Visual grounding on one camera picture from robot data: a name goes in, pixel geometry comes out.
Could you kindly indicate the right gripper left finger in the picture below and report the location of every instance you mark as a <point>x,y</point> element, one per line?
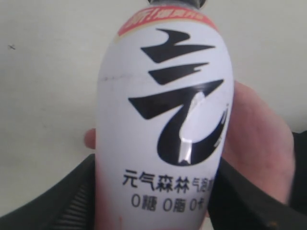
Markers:
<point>68,205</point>

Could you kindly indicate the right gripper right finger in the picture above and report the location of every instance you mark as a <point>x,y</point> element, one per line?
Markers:
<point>237,204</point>

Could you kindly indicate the pink peach soda bottle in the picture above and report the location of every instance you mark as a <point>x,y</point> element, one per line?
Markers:
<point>164,98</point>

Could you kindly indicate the black sleeved forearm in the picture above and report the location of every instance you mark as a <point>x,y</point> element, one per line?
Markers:
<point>299,190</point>

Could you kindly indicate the person's open hand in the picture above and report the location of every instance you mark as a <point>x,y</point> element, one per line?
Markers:
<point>260,145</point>

